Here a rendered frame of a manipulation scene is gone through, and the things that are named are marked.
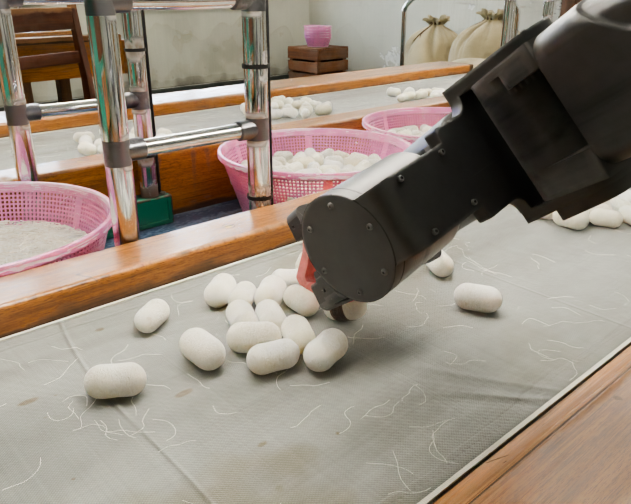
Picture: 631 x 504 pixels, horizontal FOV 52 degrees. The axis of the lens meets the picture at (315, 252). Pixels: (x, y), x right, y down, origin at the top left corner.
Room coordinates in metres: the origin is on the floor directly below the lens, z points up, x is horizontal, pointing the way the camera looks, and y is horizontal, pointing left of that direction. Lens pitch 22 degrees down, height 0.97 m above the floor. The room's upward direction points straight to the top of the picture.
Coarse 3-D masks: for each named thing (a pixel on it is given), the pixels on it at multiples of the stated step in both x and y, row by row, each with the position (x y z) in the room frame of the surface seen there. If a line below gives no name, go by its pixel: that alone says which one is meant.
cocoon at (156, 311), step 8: (152, 304) 0.41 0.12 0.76; (160, 304) 0.42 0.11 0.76; (144, 312) 0.40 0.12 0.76; (152, 312) 0.40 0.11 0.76; (160, 312) 0.41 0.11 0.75; (168, 312) 0.42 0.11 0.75; (136, 320) 0.40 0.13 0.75; (144, 320) 0.40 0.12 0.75; (152, 320) 0.40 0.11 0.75; (160, 320) 0.41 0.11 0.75; (144, 328) 0.40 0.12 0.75; (152, 328) 0.40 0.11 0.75
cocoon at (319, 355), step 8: (320, 336) 0.36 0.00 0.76; (328, 336) 0.36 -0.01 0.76; (336, 336) 0.36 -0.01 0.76; (344, 336) 0.37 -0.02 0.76; (312, 344) 0.35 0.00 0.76; (320, 344) 0.35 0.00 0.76; (328, 344) 0.35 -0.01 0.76; (336, 344) 0.36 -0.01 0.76; (344, 344) 0.36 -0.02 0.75; (304, 352) 0.35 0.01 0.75; (312, 352) 0.35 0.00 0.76; (320, 352) 0.35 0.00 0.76; (328, 352) 0.35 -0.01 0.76; (336, 352) 0.35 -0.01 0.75; (344, 352) 0.36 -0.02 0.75; (304, 360) 0.35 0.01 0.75; (312, 360) 0.35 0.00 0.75; (320, 360) 0.35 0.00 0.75; (328, 360) 0.35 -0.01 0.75; (336, 360) 0.36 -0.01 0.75; (312, 368) 0.35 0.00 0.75; (320, 368) 0.35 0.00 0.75; (328, 368) 0.35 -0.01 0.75
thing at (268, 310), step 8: (264, 304) 0.41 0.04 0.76; (272, 304) 0.41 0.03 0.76; (256, 312) 0.41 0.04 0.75; (264, 312) 0.40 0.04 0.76; (272, 312) 0.40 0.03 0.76; (280, 312) 0.40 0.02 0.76; (264, 320) 0.40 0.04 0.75; (272, 320) 0.40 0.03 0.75; (280, 320) 0.40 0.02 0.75; (280, 328) 0.40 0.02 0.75
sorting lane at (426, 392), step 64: (256, 256) 0.54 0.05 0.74; (512, 256) 0.55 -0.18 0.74; (576, 256) 0.55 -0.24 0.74; (64, 320) 0.42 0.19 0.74; (128, 320) 0.42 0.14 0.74; (192, 320) 0.42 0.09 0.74; (320, 320) 0.42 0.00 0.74; (384, 320) 0.42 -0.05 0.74; (448, 320) 0.42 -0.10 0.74; (512, 320) 0.42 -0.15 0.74; (576, 320) 0.42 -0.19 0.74; (0, 384) 0.34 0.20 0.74; (64, 384) 0.34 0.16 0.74; (192, 384) 0.34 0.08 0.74; (256, 384) 0.34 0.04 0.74; (320, 384) 0.34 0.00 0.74; (384, 384) 0.34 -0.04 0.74; (448, 384) 0.34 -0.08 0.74; (512, 384) 0.34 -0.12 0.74; (576, 384) 0.34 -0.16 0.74; (0, 448) 0.28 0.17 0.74; (64, 448) 0.28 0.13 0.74; (128, 448) 0.28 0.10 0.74; (192, 448) 0.28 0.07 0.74; (256, 448) 0.28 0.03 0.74; (320, 448) 0.28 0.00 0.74; (384, 448) 0.28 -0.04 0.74; (448, 448) 0.28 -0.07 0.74
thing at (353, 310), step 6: (342, 306) 0.41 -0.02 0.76; (348, 306) 0.41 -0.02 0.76; (354, 306) 0.41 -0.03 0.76; (360, 306) 0.41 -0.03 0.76; (366, 306) 0.41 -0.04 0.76; (324, 312) 0.42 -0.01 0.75; (348, 312) 0.41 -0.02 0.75; (354, 312) 0.41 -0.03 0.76; (360, 312) 0.41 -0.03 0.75; (330, 318) 0.42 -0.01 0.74; (348, 318) 0.41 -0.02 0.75; (354, 318) 0.41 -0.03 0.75
